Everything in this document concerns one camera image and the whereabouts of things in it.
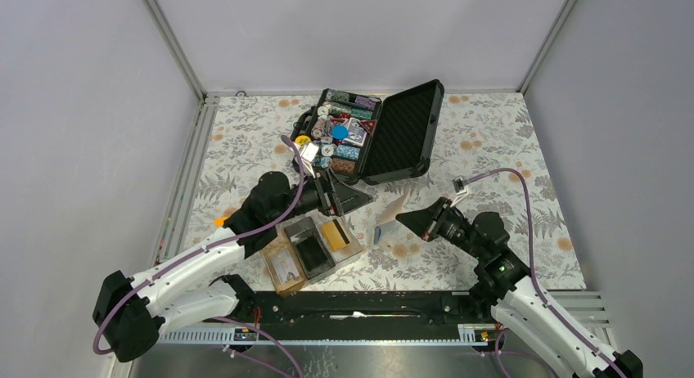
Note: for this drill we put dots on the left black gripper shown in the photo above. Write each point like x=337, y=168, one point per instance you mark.
x=346, y=197

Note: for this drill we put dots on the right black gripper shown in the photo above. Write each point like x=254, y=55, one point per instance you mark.
x=428, y=222

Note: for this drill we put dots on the gold magnetic stripe cards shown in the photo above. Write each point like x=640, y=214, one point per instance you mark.
x=335, y=234

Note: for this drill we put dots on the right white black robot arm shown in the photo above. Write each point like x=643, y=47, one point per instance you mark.
x=507, y=292

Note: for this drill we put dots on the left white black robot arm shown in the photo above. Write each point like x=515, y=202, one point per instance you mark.
x=132, y=313

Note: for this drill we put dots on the clear transparent card holder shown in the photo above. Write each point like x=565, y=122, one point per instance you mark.
x=351, y=253

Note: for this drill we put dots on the blue playing card deck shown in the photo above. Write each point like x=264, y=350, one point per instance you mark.
x=356, y=133

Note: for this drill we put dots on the black VIP cards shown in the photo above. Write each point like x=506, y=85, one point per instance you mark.
x=312, y=254

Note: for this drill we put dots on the smoky black card holder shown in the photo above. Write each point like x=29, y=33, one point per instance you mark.
x=300, y=230

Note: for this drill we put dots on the silver magnetic stripe cards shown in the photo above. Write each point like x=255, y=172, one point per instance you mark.
x=285, y=267

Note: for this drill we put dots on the amber transparent card holder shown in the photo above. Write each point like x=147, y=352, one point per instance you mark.
x=282, y=289

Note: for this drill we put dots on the blue round poker chip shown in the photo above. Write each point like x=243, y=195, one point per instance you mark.
x=339, y=132

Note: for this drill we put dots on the yellow round poker chip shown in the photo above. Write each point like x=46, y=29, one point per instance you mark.
x=302, y=140

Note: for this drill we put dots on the black poker chip case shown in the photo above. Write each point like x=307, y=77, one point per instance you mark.
x=401, y=132

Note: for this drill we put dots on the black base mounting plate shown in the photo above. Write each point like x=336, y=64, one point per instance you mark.
x=350, y=316

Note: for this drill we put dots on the floral patterned table mat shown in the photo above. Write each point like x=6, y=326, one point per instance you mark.
x=477, y=133

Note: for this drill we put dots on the colourful sticky note stack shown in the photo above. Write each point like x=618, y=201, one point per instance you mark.
x=219, y=222

